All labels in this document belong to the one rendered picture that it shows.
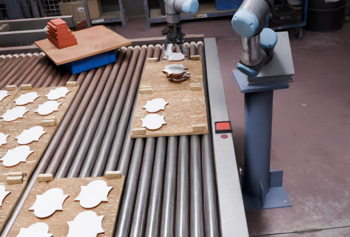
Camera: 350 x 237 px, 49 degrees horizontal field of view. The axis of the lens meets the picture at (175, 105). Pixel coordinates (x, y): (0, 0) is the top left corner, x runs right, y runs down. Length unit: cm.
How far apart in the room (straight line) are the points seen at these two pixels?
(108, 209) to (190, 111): 70
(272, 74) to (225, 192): 99
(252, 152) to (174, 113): 81
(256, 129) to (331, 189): 77
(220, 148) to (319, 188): 137
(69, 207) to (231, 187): 58
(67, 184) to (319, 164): 206
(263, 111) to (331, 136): 119
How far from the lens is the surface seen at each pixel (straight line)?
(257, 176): 263
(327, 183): 296
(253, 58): 195
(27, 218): 148
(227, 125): 176
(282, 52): 231
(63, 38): 262
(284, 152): 319
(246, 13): 165
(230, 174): 151
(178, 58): 210
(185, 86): 212
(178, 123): 179
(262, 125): 241
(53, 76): 257
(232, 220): 134
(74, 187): 153
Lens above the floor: 188
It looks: 29 degrees down
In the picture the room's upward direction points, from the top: 5 degrees counter-clockwise
